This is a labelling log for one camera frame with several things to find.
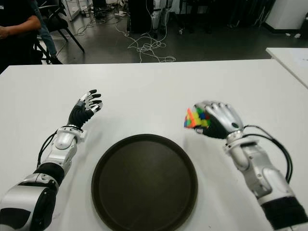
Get silver standing robot legs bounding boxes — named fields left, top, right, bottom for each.
left=150, top=0, right=170, bottom=37

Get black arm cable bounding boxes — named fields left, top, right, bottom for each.
left=36, top=131, right=58, bottom=169
left=243, top=124, right=293, bottom=183

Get person in black shirt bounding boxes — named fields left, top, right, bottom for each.
left=0, top=0, right=63, bottom=73

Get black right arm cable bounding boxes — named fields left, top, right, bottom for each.
left=243, top=124, right=293, bottom=183

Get multicoloured Rubik's cube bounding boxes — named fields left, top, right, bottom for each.
left=183, top=107, right=212, bottom=130

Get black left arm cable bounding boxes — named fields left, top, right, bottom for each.
left=36, top=131, right=58, bottom=169

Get white cabinet with black base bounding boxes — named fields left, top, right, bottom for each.
left=265, top=0, right=308, bottom=34

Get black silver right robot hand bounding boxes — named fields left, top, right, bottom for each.
left=193, top=100, right=244, bottom=140

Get tall black cabinet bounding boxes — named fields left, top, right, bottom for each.
left=127, top=0, right=154, bottom=34

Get white display cabinet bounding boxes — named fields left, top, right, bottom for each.
left=61, top=0, right=93, bottom=22

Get white side table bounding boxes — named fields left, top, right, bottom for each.
left=266, top=47, right=308, bottom=89

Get round dark brown plate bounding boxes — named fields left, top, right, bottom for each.
left=91, top=133, right=199, bottom=231

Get tangled white floor cables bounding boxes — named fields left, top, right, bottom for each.
left=115, top=24, right=177, bottom=64

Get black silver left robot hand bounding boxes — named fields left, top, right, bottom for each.
left=68, top=89, right=103, bottom=128

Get black chair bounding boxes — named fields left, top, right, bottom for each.
left=39, top=0, right=85, bottom=52

